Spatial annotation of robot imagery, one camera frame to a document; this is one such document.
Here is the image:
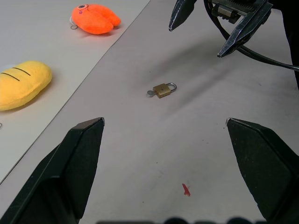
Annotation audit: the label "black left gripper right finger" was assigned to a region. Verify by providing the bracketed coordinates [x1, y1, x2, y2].
[225, 117, 299, 224]

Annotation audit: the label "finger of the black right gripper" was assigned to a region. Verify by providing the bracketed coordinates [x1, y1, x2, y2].
[217, 2, 273, 59]
[168, 0, 197, 32]

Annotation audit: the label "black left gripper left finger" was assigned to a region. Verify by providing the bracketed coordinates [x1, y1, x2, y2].
[0, 117, 105, 224]

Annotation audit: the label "brass padlock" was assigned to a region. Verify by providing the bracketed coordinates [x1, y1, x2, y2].
[153, 82, 178, 99]

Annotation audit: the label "orange plush toy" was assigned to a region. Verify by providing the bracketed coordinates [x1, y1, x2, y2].
[71, 3, 122, 35]

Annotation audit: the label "yellow plush toy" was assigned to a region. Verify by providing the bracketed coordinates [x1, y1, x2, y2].
[0, 60, 53, 112]

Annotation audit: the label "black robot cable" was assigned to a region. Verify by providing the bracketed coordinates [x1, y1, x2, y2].
[202, 0, 299, 71]

